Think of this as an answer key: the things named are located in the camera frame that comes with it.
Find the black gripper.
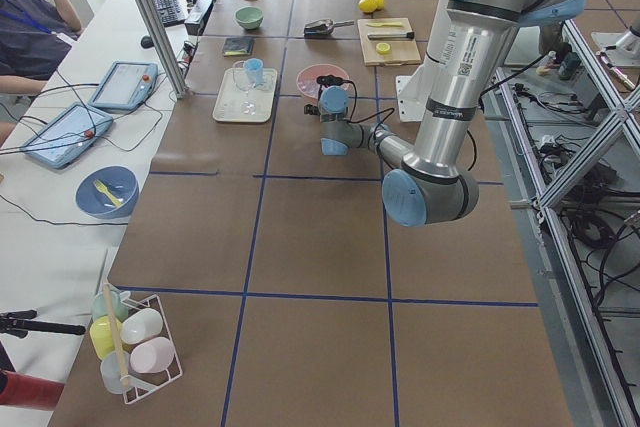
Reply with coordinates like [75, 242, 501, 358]
[304, 75, 349, 116]

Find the metal ice scoop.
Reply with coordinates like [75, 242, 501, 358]
[303, 19, 355, 38]

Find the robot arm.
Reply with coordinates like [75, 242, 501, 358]
[305, 0, 587, 226]

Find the pink bowl of ice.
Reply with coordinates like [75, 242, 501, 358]
[295, 63, 350, 103]

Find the blue plastic cup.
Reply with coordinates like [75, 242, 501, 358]
[243, 58, 264, 87]

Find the white plastic cup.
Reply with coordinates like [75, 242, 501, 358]
[120, 308, 164, 345]

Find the green plastic cup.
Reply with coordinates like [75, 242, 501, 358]
[91, 286, 131, 322]

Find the pink plastic cup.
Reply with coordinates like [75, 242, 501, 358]
[130, 337, 175, 373]

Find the yellow plastic cup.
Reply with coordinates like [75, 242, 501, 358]
[89, 316, 115, 360]

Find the clear plastic cup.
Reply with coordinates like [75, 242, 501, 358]
[100, 351, 133, 394]

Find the lemon half slice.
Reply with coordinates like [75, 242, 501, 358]
[375, 42, 391, 55]

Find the steel cylinder muddler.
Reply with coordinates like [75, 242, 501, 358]
[367, 31, 415, 41]

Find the wooden cutting board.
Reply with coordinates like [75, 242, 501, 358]
[357, 18, 422, 67]

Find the yellow plastic knife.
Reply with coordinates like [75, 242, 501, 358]
[366, 21, 404, 28]

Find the yellow lemon front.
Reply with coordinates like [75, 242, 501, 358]
[358, 0, 378, 14]

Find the green ceramic bowl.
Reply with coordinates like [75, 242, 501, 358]
[235, 6, 264, 30]

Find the clear wine glass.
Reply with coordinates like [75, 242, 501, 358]
[232, 60, 256, 115]

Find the cream serving tray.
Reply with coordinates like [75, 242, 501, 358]
[212, 68, 278, 123]

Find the grey folded cloth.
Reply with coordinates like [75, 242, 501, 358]
[222, 36, 254, 57]

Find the black keyboard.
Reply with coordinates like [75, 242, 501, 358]
[153, 0, 186, 27]

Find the black computer mouse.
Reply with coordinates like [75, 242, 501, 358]
[140, 36, 154, 49]

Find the far teach pendant tablet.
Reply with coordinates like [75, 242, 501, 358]
[88, 61, 159, 112]

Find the teach pendant tablet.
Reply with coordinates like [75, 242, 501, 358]
[88, 61, 159, 112]
[19, 102, 114, 169]

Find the blue bowl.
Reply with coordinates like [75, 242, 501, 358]
[75, 166, 139, 220]

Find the yellow plastic fork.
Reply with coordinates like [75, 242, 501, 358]
[93, 179, 122, 208]

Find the near teach pendant tablet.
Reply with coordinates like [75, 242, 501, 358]
[19, 102, 114, 169]

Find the seated person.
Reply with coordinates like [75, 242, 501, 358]
[0, 0, 84, 146]

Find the aluminium frame post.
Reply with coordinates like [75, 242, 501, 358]
[135, 0, 188, 99]

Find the white wire cup rack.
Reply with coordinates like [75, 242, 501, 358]
[100, 283, 183, 405]

